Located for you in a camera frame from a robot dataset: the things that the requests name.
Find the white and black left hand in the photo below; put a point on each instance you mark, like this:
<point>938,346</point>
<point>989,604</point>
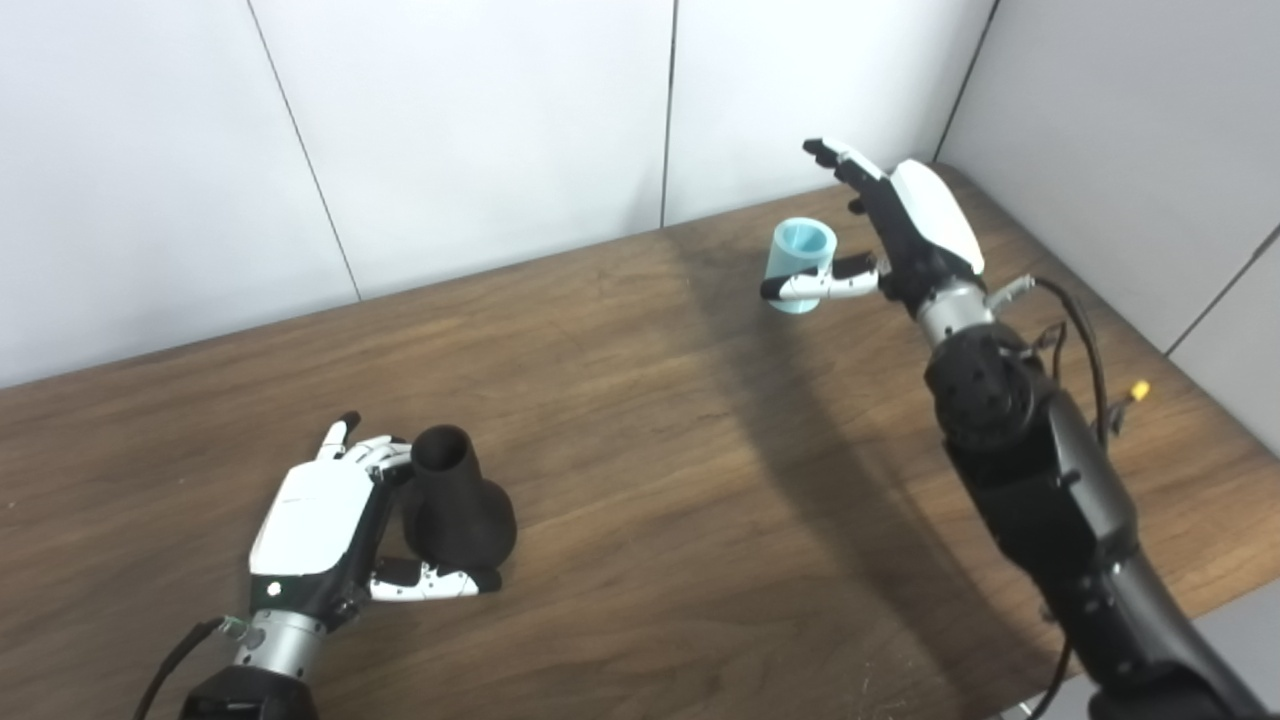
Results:
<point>310,520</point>

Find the white and black right hand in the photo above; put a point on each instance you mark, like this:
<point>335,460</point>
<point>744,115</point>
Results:
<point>925,225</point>

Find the black funnel-shaped nozzle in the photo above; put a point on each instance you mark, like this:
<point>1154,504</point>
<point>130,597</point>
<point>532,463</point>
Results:
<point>455,510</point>

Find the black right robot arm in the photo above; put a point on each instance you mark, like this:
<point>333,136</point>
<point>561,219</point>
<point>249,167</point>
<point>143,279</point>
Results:
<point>1060,490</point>

